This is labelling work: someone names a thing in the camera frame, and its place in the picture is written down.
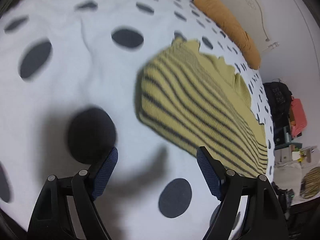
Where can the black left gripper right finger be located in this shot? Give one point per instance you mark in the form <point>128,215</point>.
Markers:
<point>263,218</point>

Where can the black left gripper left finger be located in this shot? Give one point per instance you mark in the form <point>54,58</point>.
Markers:
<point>51,217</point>

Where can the yellow grey striped knit sweater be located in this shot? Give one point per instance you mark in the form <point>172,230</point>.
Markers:
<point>194,99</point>

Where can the red box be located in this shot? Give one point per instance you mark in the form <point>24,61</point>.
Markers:
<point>298,119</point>

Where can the black bag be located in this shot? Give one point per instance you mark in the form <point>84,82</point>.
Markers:
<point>279,100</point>

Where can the white black-dotted bed cover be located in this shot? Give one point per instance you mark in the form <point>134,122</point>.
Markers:
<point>60,57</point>

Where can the orange knit pillow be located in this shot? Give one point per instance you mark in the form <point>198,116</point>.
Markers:
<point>224,18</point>

